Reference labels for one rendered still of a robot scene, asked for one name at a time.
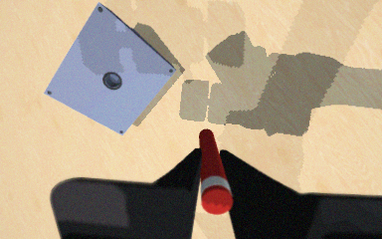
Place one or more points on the grey square panel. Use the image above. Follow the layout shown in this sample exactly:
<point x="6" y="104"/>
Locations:
<point x="111" y="73"/>

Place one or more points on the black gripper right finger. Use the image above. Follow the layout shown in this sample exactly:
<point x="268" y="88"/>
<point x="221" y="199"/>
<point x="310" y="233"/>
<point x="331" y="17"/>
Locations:
<point x="264" y="208"/>

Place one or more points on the dark red peg with grey band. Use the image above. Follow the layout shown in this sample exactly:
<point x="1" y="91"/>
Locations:
<point x="216" y="195"/>

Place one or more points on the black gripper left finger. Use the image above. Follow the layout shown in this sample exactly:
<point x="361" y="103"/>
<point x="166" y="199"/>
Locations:
<point x="163" y="209"/>

